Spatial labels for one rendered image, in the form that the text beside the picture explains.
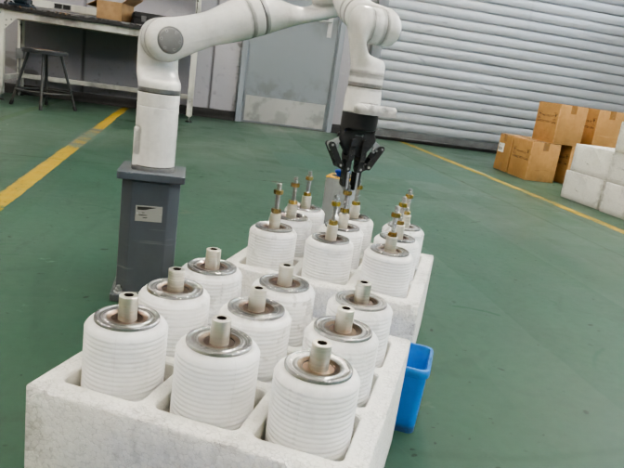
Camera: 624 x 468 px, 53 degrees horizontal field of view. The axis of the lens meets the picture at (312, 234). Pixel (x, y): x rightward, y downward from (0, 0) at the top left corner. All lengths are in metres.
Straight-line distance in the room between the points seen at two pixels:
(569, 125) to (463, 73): 2.01
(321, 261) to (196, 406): 0.55
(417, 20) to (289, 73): 1.40
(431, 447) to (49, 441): 0.59
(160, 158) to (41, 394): 0.76
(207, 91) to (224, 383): 5.77
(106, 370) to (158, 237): 0.73
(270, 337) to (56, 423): 0.26
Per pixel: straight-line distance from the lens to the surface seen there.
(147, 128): 1.42
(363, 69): 1.26
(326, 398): 0.66
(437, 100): 6.80
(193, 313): 0.83
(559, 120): 5.11
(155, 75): 1.43
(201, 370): 0.69
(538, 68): 7.26
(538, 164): 5.08
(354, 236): 1.30
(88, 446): 0.77
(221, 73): 6.38
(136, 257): 1.46
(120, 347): 0.73
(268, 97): 6.42
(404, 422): 1.10
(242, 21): 1.45
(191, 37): 1.40
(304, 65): 6.46
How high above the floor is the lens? 0.56
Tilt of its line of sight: 14 degrees down
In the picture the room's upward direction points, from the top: 8 degrees clockwise
